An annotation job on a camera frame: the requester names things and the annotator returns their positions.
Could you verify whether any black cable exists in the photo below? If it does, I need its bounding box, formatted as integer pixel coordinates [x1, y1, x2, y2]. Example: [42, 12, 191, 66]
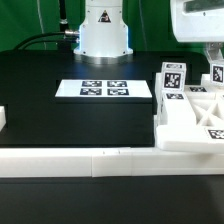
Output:
[13, 29, 80, 51]

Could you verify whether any white tagged cube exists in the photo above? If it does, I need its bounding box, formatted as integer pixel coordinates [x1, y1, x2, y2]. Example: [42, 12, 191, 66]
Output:
[161, 62, 187, 91]
[210, 63, 224, 86]

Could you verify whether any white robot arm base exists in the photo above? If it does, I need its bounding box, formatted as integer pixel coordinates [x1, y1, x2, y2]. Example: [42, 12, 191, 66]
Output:
[74, 0, 133, 65]

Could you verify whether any white tag plate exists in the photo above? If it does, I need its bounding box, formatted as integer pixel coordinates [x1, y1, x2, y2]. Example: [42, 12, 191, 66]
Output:
[55, 79, 152, 99]

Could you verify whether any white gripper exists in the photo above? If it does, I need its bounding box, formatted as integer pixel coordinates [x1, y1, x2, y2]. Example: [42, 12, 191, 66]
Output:
[170, 0, 224, 64]

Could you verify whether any white chair back frame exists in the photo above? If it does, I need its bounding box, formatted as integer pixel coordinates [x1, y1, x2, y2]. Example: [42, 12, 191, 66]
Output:
[155, 73, 224, 154]

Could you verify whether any white U-shaped fence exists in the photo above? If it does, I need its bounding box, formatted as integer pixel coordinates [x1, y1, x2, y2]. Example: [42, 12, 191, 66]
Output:
[0, 105, 224, 179]

